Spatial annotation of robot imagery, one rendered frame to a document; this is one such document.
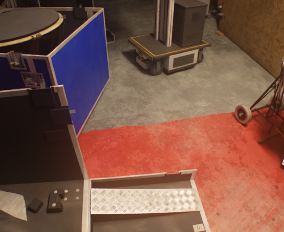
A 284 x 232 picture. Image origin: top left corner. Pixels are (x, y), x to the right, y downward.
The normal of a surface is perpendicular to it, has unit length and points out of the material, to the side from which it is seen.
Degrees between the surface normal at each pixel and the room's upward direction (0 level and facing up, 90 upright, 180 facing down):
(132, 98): 0
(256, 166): 0
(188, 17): 90
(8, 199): 1
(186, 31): 90
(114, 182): 90
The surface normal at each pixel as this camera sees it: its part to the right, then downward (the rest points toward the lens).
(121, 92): 0.00, -0.75
